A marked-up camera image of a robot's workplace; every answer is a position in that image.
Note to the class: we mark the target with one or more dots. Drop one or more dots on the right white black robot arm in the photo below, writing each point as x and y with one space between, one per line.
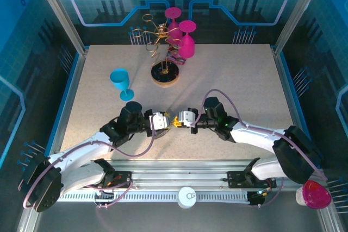
255 134

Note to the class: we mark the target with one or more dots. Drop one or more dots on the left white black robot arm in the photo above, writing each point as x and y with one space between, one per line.
81 151

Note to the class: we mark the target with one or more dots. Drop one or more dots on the blue plastic goblet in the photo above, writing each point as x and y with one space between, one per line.
119 80

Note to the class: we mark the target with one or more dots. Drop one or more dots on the colourful snack packet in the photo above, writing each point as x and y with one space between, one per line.
177 58

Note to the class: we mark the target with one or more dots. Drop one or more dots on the pink plastic goblet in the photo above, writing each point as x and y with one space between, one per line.
174 25
187 46

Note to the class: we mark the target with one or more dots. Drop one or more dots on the white pull-tab can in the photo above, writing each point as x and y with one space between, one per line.
187 197

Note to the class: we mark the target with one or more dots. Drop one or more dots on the white paper cup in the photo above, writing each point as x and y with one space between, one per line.
299 196

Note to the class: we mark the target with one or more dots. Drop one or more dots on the pink plastic bowl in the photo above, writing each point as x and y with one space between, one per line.
316 195

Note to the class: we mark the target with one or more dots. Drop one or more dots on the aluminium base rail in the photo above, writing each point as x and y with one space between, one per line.
176 170

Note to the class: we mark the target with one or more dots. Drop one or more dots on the aluminium frame post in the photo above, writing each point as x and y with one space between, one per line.
295 12
58 12

